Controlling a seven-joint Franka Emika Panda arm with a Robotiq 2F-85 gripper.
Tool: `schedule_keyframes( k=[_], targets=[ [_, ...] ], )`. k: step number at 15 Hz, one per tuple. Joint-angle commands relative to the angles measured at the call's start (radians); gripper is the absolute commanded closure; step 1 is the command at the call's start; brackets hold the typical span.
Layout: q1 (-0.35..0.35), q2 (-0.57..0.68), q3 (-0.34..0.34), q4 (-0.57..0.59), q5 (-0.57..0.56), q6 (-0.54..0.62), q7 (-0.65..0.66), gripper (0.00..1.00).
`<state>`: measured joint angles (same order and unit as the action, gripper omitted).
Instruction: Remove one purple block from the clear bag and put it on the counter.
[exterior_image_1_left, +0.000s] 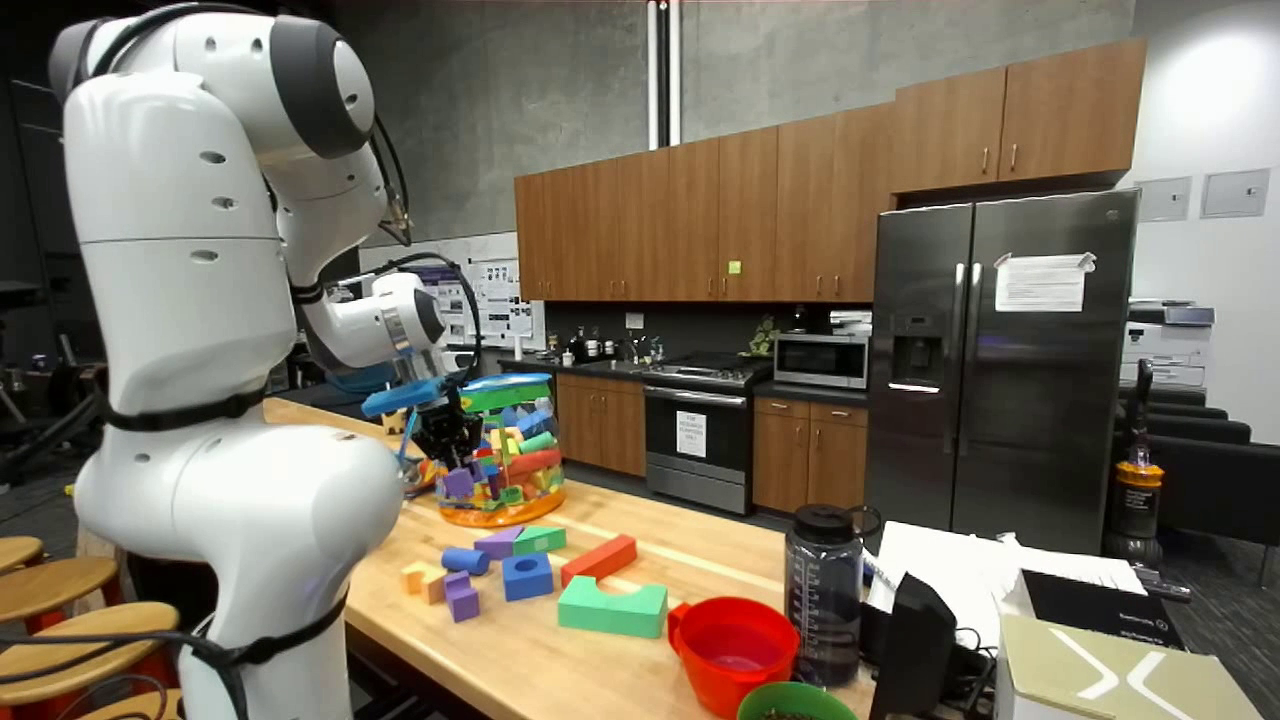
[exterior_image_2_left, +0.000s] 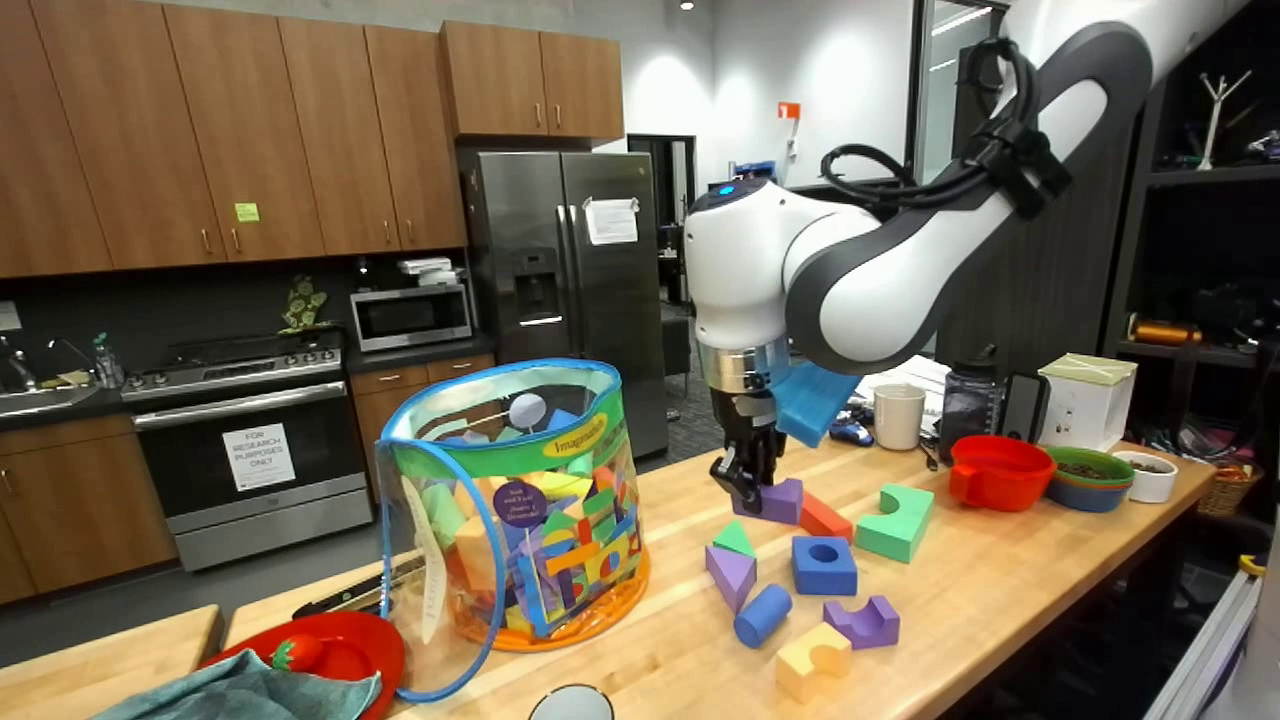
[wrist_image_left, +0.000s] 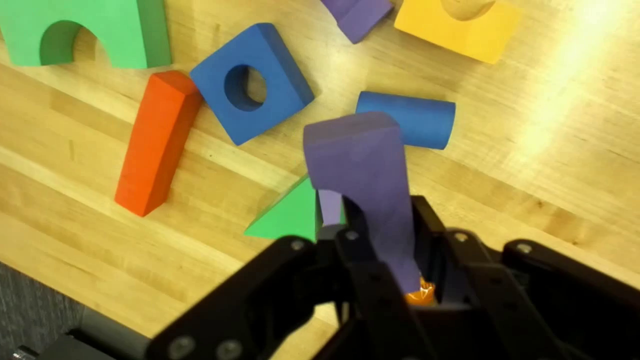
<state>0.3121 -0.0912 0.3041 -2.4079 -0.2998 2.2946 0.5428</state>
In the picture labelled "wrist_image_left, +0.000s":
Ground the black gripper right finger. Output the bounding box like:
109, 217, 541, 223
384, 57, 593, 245
405, 194, 640, 360

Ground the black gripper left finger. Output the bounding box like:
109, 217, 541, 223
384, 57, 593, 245
143, 196, 435, 360

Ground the long purple foam block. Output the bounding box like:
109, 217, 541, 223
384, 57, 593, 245
301, 110, 426, 296

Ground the green triangle foam block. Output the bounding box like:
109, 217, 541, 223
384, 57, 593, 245
241, 173, 347, 244

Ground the purple triangle foam block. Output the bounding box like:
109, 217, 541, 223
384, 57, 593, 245
318, 188, 345, 231

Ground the red rectangular foam block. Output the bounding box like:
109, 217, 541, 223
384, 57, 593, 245
113, 69, 203, 217

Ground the blue cylinder foam block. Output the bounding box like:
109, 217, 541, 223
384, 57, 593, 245
353, 90, 458, 151

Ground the blue square block with hole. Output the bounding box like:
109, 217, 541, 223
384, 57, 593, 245
187, 21, 315, 147

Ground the yellow notched foam block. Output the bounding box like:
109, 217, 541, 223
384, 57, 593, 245
391, 0, 520, 66

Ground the small purple arch block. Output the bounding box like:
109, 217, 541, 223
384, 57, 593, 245
320, 0, 395, 45

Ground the green arch foam block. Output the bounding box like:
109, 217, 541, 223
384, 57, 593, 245
0, 0, 174, 69

